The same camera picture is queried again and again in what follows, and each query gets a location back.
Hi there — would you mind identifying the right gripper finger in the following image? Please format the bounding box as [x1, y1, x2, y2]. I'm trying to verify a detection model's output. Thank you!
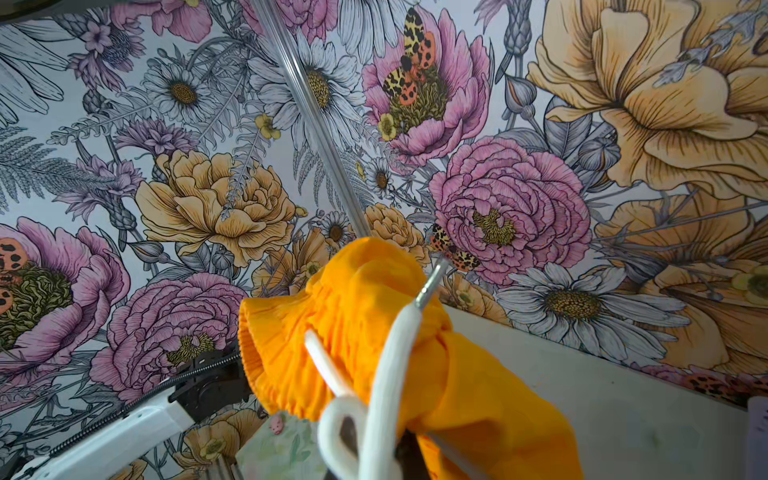
[395, 431, 429, 480]

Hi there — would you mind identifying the orange garment with drawstring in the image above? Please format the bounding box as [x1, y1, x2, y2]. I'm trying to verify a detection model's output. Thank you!
[238, 237, 583, 479]

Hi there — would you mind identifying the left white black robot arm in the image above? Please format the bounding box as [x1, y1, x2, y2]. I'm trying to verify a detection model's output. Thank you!
[1, 347, 250, 479]

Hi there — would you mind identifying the left aluminium corner post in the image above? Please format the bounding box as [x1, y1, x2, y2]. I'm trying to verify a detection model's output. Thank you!
[251, 0, 371, 238]

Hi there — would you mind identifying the lilac perforated plastic basket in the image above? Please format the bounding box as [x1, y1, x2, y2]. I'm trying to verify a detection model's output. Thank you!
[746, 397, 768, 480]

